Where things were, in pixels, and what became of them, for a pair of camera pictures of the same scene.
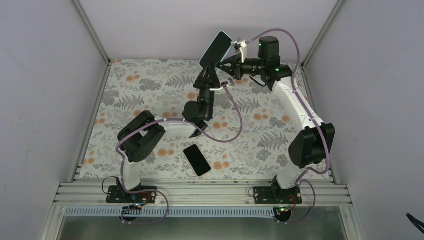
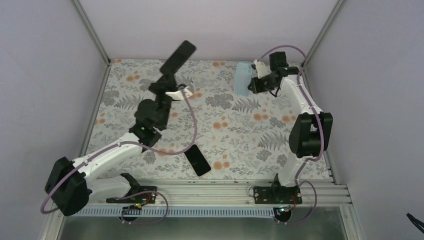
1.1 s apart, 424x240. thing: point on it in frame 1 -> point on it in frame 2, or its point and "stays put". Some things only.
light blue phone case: (216, 50) -> (243, 75)
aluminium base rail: (232, 193) stays put
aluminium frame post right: (338, 4) stays put
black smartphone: (197, 160) stays put
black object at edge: (415, 222) stays put
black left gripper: (205, 82) -> (168, 85)
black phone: (216, 50) -> (178, 58)
